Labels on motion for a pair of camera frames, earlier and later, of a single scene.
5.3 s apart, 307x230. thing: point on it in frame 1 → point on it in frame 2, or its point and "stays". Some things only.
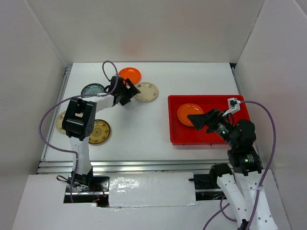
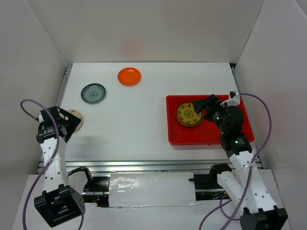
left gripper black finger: [132, 91] → [68, 123]
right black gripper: [210, 120] → [199, 105]
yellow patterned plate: [100, 133] → [186, 115]
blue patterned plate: [92, 88] stays
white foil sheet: [153, 189] stays
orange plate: [132, 74] stays
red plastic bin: [180, 134] stays
